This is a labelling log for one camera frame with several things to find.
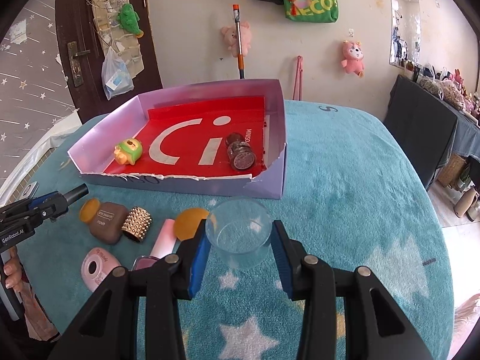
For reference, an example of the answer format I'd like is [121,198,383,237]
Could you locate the brass door handle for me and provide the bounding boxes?
[67,41,90,88]

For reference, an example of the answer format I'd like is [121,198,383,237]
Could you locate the green dinosaur plush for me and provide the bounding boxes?
[117,3,144,38]

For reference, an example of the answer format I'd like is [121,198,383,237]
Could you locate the dark covered side table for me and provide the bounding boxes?
[383,75,479,189]

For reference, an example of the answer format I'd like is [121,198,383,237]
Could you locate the white plastic bag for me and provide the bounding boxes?
[101,47,134,101]

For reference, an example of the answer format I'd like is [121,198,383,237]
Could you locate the pink nail polish bottle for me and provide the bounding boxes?
[133,219,176,271]

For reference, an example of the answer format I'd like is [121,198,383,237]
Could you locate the orange round sponge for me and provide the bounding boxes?
[173,207,209,242]

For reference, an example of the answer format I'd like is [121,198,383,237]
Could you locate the pink pig plush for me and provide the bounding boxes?
[220,21,252,58]

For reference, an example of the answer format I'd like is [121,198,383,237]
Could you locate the orange round lid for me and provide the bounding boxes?
[79,197,101,224]

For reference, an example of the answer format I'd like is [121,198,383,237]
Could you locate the purple cardboard box tray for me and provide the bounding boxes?
[68,79,287,199]

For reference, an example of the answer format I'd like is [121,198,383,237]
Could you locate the brown compact case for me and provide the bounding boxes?
[89,202,129,245]

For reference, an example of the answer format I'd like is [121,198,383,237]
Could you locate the glitter dark red bottle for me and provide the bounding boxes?
[225,133,256,171]

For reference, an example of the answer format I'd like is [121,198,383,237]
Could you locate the pink fox plush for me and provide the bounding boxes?
[341,41,365,77]

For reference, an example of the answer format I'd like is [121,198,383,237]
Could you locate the pink hanger rods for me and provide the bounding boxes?
[292,55,304,101]

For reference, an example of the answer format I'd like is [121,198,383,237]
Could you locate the clear plastic cup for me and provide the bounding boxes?
[205,197,272,271]

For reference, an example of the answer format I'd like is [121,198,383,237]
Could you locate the green yellow toy figure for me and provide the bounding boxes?
[113,138,143,165]

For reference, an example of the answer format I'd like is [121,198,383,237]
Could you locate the gold studded cylinder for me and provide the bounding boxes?
[121,206,152,243]

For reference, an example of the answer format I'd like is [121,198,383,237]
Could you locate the pink round tape dispenser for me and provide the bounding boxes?
[80,247,120,292]

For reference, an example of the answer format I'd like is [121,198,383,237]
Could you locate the teal star blanket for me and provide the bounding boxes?
[17,101,454,359]

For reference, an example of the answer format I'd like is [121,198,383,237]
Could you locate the dark brown door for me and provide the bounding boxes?
[55,0,163,122]

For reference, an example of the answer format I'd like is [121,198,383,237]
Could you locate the orange silver mop handle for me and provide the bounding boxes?
[233,4,245,79]

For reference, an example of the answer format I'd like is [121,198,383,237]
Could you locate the person's left hand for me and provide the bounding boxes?
[3,246,23,293]

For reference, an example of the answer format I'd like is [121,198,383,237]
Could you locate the beige hanging organizer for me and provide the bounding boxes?
[87,0,144,78]

